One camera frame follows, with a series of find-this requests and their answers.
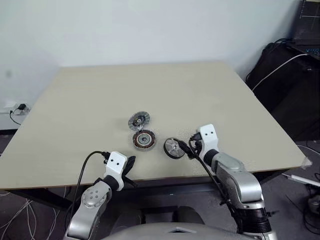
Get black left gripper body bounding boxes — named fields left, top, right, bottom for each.
left=122, top=163, right=133, bottom=180

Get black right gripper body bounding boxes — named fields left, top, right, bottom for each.
left=191, top=140, right=205, bottom=160

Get silver spoked rotor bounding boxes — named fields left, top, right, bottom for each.
left=163, top=137, right=187, bottom=159

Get motor housing with copper windings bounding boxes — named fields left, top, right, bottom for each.
left=131, top=129, right=159, bottom=151

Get round hinged motor lid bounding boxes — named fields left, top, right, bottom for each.
left=127, top=110, right=152, bottom=131

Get large black bag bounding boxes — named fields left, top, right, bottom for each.
left=245, top=41, right=320, bottom=141

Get clear tape on table corner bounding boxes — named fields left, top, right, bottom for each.
left=300, top=156, right=313, bottom=171

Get white bar on floor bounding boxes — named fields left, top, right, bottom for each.
left=284, top=173, right=320, bottom=187

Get white power strip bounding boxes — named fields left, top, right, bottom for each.
left=0, top=98, right=31, bottom=116

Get black laptop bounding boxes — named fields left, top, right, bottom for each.
left=291, top=0, right=320, bottom=58

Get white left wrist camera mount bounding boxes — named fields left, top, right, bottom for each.
left=104, top=150, right=129, bottom=192

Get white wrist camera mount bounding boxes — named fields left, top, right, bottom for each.
left=104, top=150, right=129, bottom=192
left=195, top=123, right=221, bottom=164

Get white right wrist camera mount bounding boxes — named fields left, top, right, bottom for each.
left=195, top=123, right=221, bottom=164

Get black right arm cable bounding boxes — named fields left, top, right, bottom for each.
left=188, top=133, right=244, bottom=230

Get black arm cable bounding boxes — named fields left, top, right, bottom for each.
left=66, top=150, right=110, bottom=216
left=188, top=133, right=244, bottom=230

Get black table frame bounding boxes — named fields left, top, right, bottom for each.
left=0, top=169, right=287, bottom=209

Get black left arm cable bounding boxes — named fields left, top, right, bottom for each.
left=66, top=150, right=110, bottom=216

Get white floor cables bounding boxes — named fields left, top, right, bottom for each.
left=0, top=186, right=68, bottom=240

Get white cable over bag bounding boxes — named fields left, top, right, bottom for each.
left=251, top=52, right=310, bottom=91

